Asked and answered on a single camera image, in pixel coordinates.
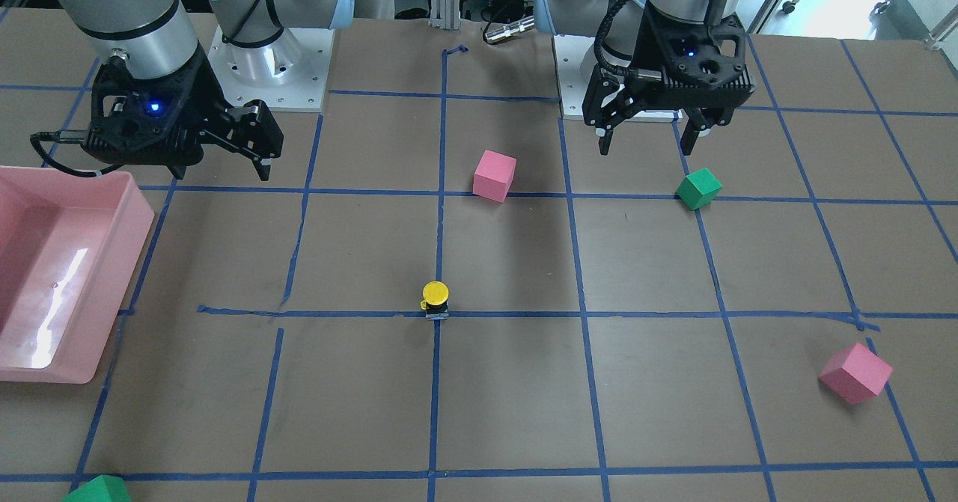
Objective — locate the pink plastic bin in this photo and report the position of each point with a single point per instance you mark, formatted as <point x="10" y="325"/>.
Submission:
<point x="69" y="247"/>

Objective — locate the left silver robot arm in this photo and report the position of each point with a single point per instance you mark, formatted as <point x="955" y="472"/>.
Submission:
<point x="707" y="11"/>

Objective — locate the pink cube outer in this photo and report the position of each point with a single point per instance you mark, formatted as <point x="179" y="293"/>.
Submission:
<point x="856" y="374"/>

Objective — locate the green cube near bin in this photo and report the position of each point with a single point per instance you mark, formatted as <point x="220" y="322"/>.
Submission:
<point x="103" y="488"/>

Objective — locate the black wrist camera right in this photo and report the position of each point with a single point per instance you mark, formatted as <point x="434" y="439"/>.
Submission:
<point x="144" y="121"/>

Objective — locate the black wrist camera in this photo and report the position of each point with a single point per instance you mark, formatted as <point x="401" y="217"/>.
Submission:
<point x="144" y="121"/>
<point x="702" y="67"/>

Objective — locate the yellow push button switch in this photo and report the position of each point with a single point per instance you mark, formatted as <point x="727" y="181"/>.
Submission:
<point x="435" y="298"/>

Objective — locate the pink cube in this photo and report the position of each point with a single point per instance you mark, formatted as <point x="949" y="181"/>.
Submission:
<point x="856" y="374"/>
<point x="493" y="176"/>

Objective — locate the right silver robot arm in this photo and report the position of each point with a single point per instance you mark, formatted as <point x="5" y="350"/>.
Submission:
<point x="155" y="37"/>

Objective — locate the green cube far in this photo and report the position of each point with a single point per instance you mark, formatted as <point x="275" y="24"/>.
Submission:
<point x="698" y="189"/>

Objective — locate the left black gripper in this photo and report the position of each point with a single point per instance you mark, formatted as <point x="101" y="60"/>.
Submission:
<point x="642" y="50"/>

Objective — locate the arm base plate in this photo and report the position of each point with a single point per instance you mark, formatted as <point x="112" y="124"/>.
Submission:
<point x="289" y="75"/>
<point x="574" y="61"/>

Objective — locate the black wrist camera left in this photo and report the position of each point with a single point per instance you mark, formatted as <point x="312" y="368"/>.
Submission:
<point x="702" y="67"/>

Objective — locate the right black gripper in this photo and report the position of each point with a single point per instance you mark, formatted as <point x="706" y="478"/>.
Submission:
<point x="203" y="99"/>

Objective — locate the pink cube centre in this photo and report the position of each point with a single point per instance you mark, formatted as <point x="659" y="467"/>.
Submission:
<point x="493" y="176"/>

